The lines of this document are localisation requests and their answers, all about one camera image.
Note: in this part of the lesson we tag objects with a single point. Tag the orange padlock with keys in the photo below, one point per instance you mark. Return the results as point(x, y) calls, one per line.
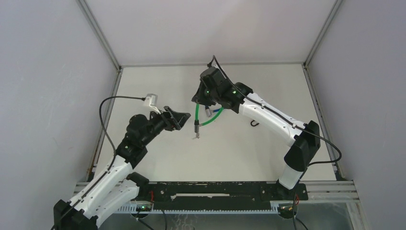
point(254, 123)

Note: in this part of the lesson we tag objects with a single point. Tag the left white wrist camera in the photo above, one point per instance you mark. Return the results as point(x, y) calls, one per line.
point(150, 101)

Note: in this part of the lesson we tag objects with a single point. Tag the white slotted cable duct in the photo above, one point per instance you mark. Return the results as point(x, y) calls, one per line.
point(273, 208)

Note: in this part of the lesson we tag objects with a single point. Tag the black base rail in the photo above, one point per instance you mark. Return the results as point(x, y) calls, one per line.
point(219, 195)

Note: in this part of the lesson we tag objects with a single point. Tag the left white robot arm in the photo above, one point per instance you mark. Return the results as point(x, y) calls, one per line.
point(117, 183)

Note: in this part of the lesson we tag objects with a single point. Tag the silver green-lock keys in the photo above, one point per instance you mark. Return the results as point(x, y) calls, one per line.
point(197, 136)

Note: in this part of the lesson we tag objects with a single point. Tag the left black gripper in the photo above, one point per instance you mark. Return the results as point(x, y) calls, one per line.
point(171, 124)

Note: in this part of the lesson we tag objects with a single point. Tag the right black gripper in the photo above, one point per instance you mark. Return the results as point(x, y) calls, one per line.
point(199, 98)

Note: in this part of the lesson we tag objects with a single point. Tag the green cable lock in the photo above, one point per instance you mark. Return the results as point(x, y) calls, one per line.
point(206, 121)

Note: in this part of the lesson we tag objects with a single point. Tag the blue cable lock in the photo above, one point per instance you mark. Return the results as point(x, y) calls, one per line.
point(210, 112)

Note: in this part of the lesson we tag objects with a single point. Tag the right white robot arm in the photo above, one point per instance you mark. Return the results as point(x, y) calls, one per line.
point(303, 139)

